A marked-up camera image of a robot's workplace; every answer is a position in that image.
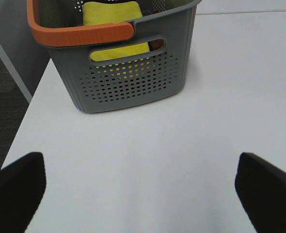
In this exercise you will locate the orange basket handle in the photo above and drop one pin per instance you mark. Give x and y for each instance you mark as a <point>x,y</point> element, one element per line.
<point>75,36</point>

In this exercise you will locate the grey perforated plastic basket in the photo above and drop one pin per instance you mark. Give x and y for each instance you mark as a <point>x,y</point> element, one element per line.
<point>167,25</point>

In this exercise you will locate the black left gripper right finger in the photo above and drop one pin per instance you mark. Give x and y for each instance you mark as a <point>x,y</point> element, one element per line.
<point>261,189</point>

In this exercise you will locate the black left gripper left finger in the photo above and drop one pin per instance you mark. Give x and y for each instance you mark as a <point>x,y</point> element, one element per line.
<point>22,186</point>

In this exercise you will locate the yellow towel in basket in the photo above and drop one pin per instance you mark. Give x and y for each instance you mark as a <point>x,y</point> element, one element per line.
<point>109,22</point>

